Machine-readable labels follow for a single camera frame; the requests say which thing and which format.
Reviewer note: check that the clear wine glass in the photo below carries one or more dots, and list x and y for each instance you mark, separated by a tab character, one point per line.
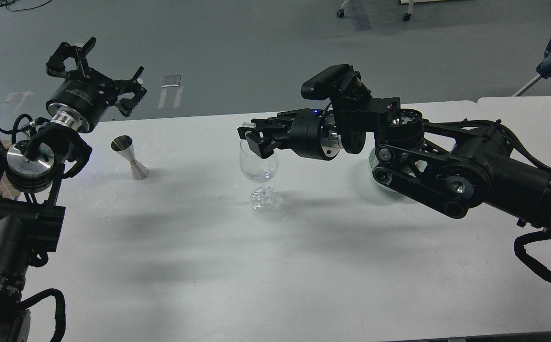
263	199

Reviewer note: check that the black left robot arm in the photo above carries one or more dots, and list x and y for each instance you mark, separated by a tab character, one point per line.
35	156

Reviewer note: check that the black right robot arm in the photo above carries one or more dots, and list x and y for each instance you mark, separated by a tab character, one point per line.
449	167

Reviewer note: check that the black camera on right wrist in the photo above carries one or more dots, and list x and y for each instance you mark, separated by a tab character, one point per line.
336	80

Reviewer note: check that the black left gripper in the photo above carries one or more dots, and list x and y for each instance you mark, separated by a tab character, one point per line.
86	93

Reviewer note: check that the steel cocktail jigger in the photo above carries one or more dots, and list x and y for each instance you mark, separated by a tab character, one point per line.
123	145

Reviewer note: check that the white tape floor marker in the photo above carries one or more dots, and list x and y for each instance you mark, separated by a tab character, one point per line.
171	92

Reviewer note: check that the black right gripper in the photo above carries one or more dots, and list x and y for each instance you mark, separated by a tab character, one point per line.
308	133

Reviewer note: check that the green bowl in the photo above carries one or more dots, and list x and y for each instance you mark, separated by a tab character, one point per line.
373	163

